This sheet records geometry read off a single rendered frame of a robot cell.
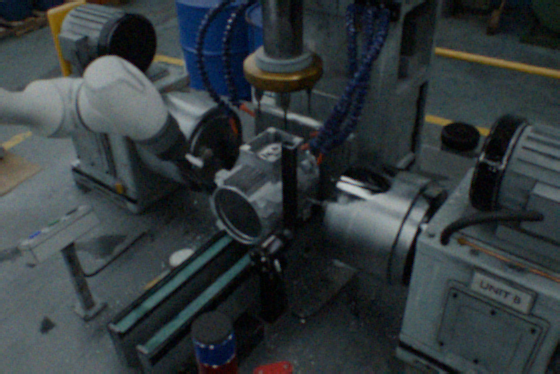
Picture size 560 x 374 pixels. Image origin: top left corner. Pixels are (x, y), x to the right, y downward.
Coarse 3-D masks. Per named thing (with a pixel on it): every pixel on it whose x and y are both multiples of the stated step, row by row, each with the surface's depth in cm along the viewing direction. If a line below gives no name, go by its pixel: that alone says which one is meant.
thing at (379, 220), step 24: (360, 168) 114; (384, 168) 114; (336, 192) 113; (360, 192) 110; (384, 192) 109; (408, 192) 107; (432, 192) 109; (336, 216) 112; (360, 216) 109; (384, 216) 107; (408, 216) 106; (432, 216) 111; (336, 240) 113; (360, 240) 109; (384, 240) 106; (408, 240) 105; (360, 264) 113; (384, 264) 108; (408, 264) 109
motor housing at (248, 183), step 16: (240, 176) 123; (256, 176) 123; (224, 192) 131; (240, 192) 121; (256, 192) 122; (304, 192) 130; (224, 208) 133; (240, 208) 136; (224, 224) 132; (240, 224) 134; (256, 224) 135; (272, 224) 122; (240, 240) 131; (256, 240) 127
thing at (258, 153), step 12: (264, 132) 132; (276, 132) 133; (252, 144) 129; (264, 144) 133; (276, 144) 129; (300, 144) 128; (252, 156) 125; (264, 156) 127; (276, 156) 127; (300, 156) 130; (264, 168) 124; (276, 168) 123; (276, 180) 125
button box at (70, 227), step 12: (72, 216) 117; (84, 216) 119; (96, 216) 121; (48, 228) 116; (60, 228) 115; (72, 228) 117; (84, 228) 119; (36, 240) 111; (48, 240) 113; (60, 240) 115; (72, 240) 117; (24, 252) 114; (36, 252) 111; (48, 252) 113
